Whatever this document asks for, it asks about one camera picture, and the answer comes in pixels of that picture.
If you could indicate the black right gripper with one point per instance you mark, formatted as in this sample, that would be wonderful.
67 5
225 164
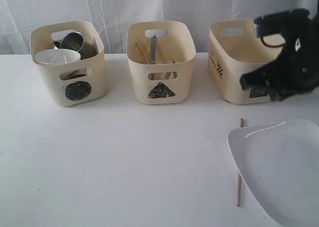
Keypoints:
296 69

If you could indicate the cream bin with triangle mark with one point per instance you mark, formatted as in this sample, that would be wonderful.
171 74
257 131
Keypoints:
175 51

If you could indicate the cream bin with circle mark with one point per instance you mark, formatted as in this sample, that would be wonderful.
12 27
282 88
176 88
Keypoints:
74 91

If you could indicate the white square plate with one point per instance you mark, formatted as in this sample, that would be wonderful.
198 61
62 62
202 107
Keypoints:
279 164

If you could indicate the white backdrop curtain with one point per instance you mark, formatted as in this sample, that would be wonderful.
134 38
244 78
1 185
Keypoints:
112 18

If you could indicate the steel fork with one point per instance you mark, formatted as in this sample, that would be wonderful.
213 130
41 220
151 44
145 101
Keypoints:
171 75

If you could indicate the small white bowl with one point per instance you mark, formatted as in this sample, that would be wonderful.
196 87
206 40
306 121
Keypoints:
57 56

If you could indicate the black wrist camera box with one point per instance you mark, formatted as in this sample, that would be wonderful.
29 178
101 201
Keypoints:
279 22

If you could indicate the steel table knife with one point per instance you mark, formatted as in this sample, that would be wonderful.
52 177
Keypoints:
153 49

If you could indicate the wooden chopstick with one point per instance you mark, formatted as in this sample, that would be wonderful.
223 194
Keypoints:
142 54
239 178

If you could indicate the steel mug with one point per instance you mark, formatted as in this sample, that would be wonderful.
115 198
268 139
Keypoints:
78 73
75 41

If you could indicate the cream bin with square mark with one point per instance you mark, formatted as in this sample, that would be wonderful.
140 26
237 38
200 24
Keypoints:
233 51

